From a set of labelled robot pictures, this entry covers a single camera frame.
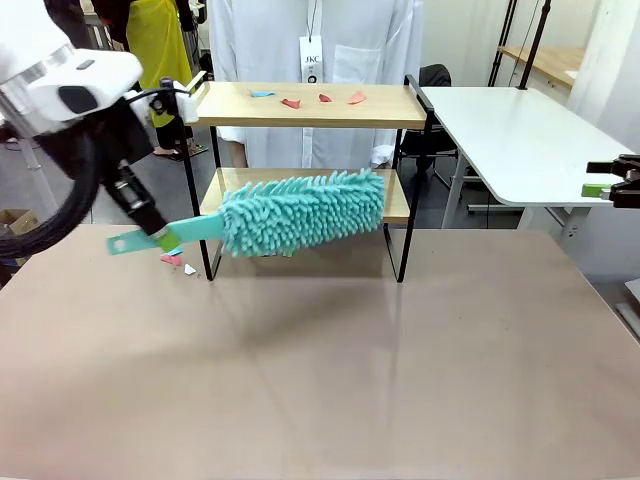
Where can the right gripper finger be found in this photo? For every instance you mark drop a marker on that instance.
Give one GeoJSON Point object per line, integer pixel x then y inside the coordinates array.
{"type": "Point", "coordinates": [602, 167]}
{"type": "Point", "coordinates": [597, 190]}

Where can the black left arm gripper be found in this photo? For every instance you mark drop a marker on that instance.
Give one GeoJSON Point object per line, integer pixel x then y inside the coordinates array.
{"type": "Point", "coordinates": [125, 140]}

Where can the turquoise microfiber duster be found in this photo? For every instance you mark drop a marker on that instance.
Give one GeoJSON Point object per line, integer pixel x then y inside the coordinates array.
{"type": "Point", "coordinates": [300, 215]}

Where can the large blue paper scrap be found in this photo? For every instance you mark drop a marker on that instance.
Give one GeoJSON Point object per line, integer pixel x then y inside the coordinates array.
{"type": "Point", "coordinates": [261, 93]}

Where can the large red paper scrap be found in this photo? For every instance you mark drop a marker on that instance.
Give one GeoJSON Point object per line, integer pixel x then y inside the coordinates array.
{"type": "Point", "coordinates": [291, 103]}

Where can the small red paper scrap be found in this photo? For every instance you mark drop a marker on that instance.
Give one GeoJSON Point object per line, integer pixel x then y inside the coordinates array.
{"type": "Point", "coordinates": [325, 98]}

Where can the orange paper scrap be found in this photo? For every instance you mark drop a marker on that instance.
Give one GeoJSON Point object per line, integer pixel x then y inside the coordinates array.
{"type": "Point", "coordinates": [356, 98]}

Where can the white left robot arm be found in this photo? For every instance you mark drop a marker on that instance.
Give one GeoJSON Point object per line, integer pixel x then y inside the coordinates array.
{"type": "Point", "coordinates": [75, 80]}

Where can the pink red paper scrap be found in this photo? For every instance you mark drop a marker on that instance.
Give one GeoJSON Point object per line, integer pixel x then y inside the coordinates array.
{"type": "Point", "coordinates": [171, 260]}

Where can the white paper scrap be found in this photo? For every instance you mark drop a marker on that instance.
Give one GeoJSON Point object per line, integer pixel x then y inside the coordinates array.
{"type": "Point", "coordinates": [190, 269]}

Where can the white desk with white legs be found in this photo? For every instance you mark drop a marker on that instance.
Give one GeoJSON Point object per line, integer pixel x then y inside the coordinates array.
{"type": "Point", "coordinates": [525, 140]}

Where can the wooden background table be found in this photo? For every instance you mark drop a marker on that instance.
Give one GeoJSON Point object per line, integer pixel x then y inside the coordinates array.
{"type": "Point", "coordinates": [555, 62]}

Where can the white desk with round leg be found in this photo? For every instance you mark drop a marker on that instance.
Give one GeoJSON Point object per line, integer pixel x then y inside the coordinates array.
{"type": "Point", "coordinates": [42, 185]}

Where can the black stand pole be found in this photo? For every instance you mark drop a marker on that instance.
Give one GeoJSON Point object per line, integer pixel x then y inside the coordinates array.
{"type": "Point", "coordinates": [535, 45]}

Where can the cardboard box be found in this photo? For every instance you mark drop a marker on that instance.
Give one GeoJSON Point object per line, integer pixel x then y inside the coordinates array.
{"type": "Point", "coordinates": [17, 220]}

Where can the black tripod legs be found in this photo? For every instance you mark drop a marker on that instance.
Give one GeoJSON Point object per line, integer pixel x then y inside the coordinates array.
{"type": "Point", "coordinates": [497, 50]}

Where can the person in yellow garment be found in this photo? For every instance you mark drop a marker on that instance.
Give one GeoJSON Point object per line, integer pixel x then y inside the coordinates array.
{"type": "Point", "coordinates": [155, 40]}

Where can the black office chair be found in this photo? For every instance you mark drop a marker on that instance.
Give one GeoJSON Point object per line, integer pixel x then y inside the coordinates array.
{"type": "Point", "coordinates": [435, 75]}

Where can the person in white coat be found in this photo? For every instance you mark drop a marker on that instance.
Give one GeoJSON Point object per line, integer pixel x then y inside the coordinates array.
{"type": "Point", "coordinates": [350, 30]}

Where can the grey metal rail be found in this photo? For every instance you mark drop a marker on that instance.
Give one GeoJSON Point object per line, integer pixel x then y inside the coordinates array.
{"type": "Point", "coordinates": [632, 310]}

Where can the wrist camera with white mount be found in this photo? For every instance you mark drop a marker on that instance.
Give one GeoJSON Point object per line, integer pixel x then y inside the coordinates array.
{"type": "Point", "coordinates": [192, 102]}

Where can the wooden two-tier shelf black frame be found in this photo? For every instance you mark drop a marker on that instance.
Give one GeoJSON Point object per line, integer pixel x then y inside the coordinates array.
{"type": "Point", "coordinates": [300, 112]}

